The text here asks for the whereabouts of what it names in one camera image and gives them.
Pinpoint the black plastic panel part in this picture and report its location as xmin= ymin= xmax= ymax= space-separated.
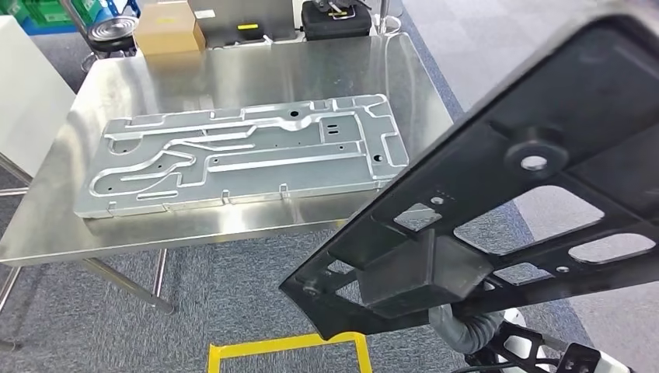
xmin=277 ymin=0 xmax=659 ymax=356

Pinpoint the stainless steel workbench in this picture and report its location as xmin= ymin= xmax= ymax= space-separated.
xmin=0 ymin=33 xmax=455 ymax=316

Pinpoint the machined aluminium plate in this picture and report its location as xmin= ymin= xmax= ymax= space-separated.
xmin=73 ymin=94 xmax=410 ymax=220

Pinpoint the black carry case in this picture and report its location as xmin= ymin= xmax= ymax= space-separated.
xmin=301 ymin=0 xmax=373 ymax=42

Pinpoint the yellow floor tape square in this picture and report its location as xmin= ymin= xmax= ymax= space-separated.
xmin=207 ymin=332 xmax=373 ymax=373

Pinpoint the grey metal cabinet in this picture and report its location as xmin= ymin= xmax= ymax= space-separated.
xmin=187 ymin=0 xmax=298 ymax=51

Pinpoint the cardboard box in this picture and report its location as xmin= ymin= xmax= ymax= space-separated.
xmin=134 ymin=1 xmax=207 ymax=57

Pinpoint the round metal stool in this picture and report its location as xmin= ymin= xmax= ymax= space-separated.
xmin=82 ymin=15 xmax=141 ymax=73

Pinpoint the blue plastic crate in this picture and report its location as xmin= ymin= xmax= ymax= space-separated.
xmin=20 ymin=0 xmax=141 ymax=36

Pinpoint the white table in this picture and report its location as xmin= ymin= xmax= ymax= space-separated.
xmin=0 ymin=15 xmax=77 ymax=197

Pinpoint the green plastic crate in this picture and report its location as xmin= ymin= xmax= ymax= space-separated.
xmin=23 ymin=0 xmax=73 ymax=24
xmin=0 ymin=0 xmax=31 ymax=24

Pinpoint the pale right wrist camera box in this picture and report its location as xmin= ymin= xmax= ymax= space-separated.
xmin=556 ymin=343 xmax=635 ymax=373

